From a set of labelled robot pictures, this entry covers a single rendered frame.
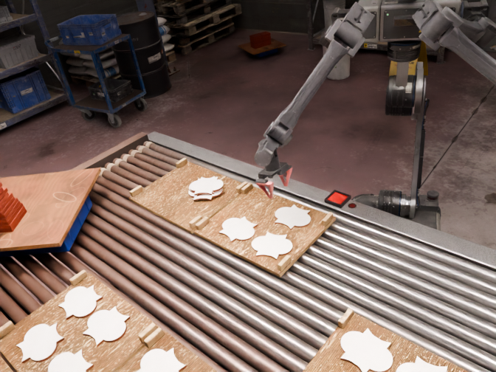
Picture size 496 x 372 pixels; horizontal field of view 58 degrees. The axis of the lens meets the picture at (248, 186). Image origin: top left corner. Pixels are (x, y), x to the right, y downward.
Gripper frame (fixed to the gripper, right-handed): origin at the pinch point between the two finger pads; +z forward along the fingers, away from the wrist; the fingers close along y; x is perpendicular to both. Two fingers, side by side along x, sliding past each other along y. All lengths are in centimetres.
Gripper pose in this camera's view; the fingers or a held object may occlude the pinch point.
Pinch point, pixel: (277, 190)
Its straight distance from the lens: 165.0
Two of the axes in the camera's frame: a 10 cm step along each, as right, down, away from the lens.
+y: 6.3, -4.6, 6.3
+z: 2.4, 8.8, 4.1
